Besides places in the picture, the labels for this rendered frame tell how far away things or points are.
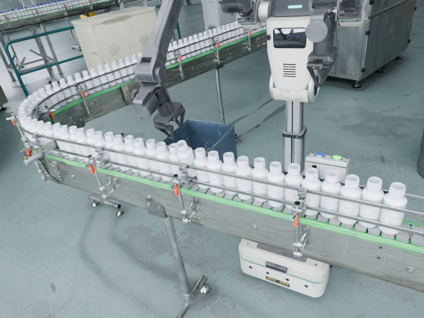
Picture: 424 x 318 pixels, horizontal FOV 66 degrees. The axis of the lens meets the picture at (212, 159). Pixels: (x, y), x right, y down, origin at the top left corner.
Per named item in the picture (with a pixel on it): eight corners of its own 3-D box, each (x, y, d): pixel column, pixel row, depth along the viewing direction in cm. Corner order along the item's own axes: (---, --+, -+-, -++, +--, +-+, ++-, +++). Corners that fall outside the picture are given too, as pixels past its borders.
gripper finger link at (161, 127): (161, 142, 116) (151, 122, 109) (171, 128, 120) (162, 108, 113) (177, 144, 113) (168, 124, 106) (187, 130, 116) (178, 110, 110)
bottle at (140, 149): (146, 178, 140) (136, 145, 131) (137, 173, 144) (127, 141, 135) (156, 171, 144) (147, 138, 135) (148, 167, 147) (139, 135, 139)
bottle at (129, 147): (147, 165, 148) (138, 134, 140) (141, 173, 144) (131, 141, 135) (135, 164, 150) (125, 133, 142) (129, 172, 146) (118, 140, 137)
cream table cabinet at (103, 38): (149, 76, 602) (134, 6, 539) (170, 81, 561) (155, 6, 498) (95, 96, 543) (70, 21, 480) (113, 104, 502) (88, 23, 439)
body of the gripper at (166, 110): (153, 124, 110) (144, 107, 105) (168, 105, 116) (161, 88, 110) (169, 127, 107) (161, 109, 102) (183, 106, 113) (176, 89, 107)
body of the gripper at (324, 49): (337, 52, 100) (339, 27, 96) (329, 63, 93) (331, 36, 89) (315, 52, 103) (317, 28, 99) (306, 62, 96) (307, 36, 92)
